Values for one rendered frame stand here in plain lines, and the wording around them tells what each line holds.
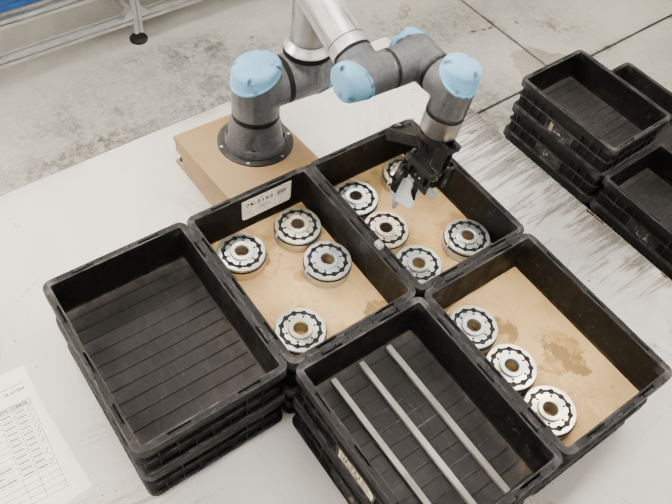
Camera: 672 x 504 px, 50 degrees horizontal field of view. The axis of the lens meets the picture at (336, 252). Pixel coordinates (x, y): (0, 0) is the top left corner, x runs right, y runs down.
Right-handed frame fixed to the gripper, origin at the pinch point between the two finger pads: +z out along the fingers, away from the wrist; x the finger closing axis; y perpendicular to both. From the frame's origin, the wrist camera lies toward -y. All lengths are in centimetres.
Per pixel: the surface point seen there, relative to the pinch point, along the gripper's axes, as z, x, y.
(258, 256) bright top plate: 12.9, -29.2, -8.4
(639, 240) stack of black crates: 44, 99, 20
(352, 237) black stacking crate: 6.6, -12.1, 0.2
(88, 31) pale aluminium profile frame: 81, 11, -188
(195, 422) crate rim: 10, -60, 20
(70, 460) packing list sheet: 35, -76, 4
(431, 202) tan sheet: 9.9, 14.3, -2.2
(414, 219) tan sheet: 10.8, 7.6, -0.3
